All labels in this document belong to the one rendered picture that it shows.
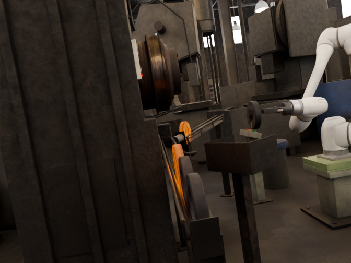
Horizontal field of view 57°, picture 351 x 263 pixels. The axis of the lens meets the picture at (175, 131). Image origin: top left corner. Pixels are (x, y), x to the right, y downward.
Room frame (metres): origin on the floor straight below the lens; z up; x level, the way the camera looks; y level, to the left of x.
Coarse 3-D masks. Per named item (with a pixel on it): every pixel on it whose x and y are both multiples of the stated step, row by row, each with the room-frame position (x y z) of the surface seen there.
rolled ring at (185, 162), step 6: (186, 156) 1.05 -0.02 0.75; (180, 162) 1.02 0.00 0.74; (186, 162) 1.01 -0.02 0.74; (180, 168) 1.09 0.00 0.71; (186, 168) 0.99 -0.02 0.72; (192, 168) 0.99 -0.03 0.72; (180, 174) 1.11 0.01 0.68; (186, 192) 0.97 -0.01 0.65; (186, 198) 0.99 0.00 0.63; (186, 204) 1.03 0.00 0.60
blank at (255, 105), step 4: (248, 104) 1.79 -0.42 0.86; (252, 104) 1.72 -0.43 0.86; (256, 104) 1.71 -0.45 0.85; (248, 108) 1.79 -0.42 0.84; (252, 108) 1.72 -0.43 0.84; (256, 108) 1.69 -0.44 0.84; (252, 112) 1.73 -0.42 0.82; (256, 112) 1.68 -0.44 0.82; (260, 112) 1.69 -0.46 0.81; (248, 116) 1.81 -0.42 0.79; (252, 116) 1.79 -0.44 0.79; (256, 116) 1.68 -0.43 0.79; (260, 116) 1.68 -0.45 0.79; (248, 120) 1.81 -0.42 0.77; (252, 120) 1.77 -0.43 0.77; (256, 120) 1.69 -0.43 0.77; (260, 120) 1.69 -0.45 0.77; (252, 124) 1.74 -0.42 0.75; (256, 124) 1.70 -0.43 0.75; (260, 124) 1.70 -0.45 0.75; (252, 128) 1.75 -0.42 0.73; (256, 128) 1.73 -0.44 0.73
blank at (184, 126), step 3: (180, 123) 2.39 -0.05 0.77; (183, 123) 2.37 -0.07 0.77; (186, 123) 2.42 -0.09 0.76; (180, 126) 2.36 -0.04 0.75; (183, 126) 2.36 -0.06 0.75; (186, 126) 2.41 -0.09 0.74; (189, 126) 2.46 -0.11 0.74; (180, 129) 2.35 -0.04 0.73; (183, 129) 2.35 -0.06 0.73; (186, 129) 2.44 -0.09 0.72; (189, 129) 2.45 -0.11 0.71; (186, 132) 2.44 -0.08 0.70; (189, 132) 2.44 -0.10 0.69; (186, 135) 2.39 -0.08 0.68; (186, 141) 2.39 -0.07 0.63
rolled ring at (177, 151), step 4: (176, 144) 1.24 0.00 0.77; (180, 144) 1.23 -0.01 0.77; (172, 148) 1.25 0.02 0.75; (176, 148) 1.20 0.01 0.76; (180, 148) 1.19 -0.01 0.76; (172, 152) 1.30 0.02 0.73; (176, 152) 1.18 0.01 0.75; (180, 152) 1.18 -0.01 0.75; (176, 156) 1.17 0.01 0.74; (180, 156) 1.17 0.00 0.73; (176, 160) 1.16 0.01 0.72; (176, 164) 1.18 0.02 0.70; (176, 168) 1.30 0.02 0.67; (176, 172) 1.29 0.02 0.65; (176, 176) 1.31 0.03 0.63; (180, 180) 1.15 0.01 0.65; (180, 184) 1.16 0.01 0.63; (180, 188) 1.18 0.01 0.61
